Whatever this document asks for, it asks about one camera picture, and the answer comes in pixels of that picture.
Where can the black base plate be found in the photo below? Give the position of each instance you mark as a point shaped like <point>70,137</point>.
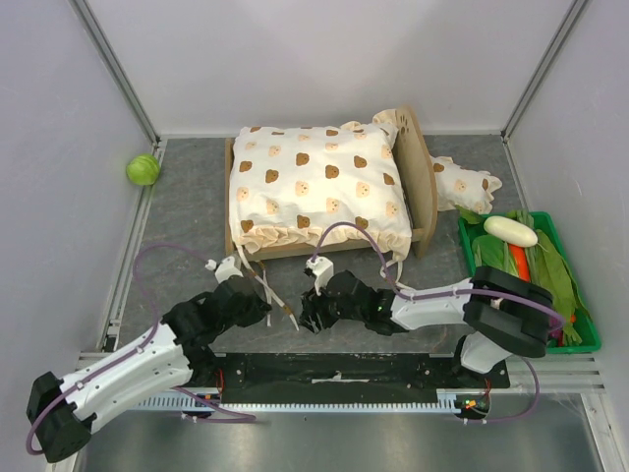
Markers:
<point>335,377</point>

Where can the orange carrot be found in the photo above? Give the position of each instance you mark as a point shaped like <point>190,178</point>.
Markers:
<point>520,260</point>

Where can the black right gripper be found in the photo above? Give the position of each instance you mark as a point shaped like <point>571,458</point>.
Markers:
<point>323,305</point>

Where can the white cable duct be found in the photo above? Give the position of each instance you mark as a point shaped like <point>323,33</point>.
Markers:
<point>200,403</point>

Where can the green plastic basket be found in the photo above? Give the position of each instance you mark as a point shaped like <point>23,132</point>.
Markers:
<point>589,314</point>

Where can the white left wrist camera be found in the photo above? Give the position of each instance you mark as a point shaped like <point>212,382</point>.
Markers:
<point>225,269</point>

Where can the bear print small pillow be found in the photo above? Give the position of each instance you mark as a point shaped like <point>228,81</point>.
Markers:
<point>460,187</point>

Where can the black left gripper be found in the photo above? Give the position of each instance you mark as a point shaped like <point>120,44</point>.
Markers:
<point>259,309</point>

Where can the bear print cream quilt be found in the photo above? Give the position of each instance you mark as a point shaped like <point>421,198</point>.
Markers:
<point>319,185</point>

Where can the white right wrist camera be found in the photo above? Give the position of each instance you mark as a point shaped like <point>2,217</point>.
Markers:
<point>321,269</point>

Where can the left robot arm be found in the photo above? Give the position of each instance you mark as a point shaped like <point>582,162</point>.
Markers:
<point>65,412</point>

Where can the wooden pet bed frame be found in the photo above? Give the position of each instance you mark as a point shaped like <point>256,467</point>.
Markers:
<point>412,159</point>

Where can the green cabbage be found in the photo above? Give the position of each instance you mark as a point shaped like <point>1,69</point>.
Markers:
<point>143,170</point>

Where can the white radish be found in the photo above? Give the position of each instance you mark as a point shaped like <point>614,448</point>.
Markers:
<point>511,231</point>

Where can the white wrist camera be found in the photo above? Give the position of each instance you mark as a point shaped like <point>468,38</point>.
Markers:
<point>321,269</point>
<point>225,269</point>

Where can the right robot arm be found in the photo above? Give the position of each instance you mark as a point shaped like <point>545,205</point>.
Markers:
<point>508,315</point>

